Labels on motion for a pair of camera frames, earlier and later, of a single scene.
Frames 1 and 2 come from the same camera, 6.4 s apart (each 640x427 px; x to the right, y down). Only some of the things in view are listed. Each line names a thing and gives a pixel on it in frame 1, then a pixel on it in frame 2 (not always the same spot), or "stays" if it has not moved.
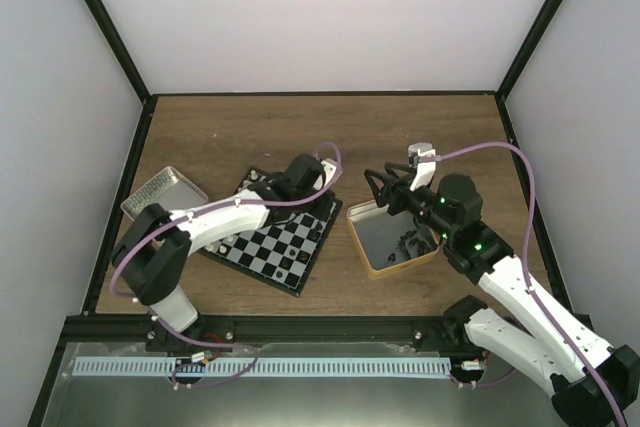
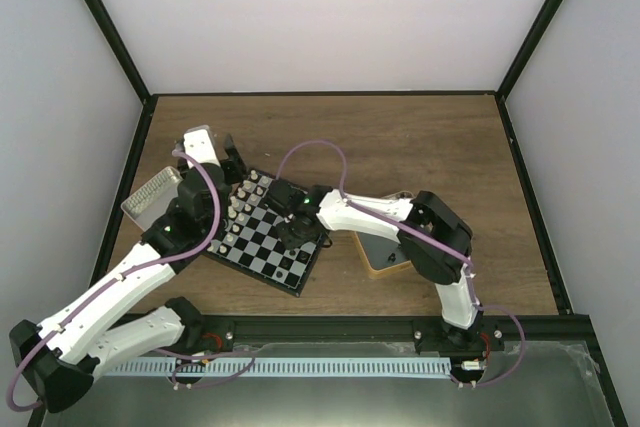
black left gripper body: x=319 y=211 → x=237 y=174
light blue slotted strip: x=189 y=367 stays
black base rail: x=422 y=329 stays
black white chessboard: x=281 y=253 stays
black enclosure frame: x=149 y=98 stays
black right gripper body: x=432 y=219 → x=297 y=237
